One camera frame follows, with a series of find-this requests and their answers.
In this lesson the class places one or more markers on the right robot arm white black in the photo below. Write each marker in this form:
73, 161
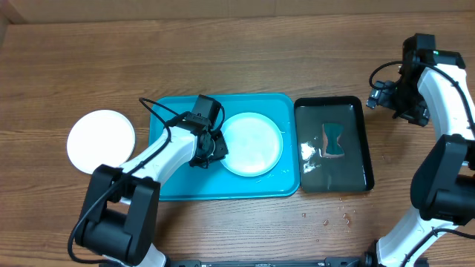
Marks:
432, 87

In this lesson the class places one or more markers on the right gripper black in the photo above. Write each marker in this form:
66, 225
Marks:
382, 96

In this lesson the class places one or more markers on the light blue plate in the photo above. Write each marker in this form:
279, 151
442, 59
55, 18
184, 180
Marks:
255, 144

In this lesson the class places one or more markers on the sponge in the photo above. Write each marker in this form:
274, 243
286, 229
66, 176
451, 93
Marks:
331, 132

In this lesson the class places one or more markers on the white plate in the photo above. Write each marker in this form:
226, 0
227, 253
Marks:
100, 137

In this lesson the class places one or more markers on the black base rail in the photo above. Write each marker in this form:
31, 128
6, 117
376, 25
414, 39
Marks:
259, 263

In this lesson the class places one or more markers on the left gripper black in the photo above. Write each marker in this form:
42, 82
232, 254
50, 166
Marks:
221, 152

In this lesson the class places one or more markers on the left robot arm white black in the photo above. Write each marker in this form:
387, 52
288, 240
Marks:
118, 216

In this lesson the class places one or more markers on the black plastic tray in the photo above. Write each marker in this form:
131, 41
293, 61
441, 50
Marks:
351, 173

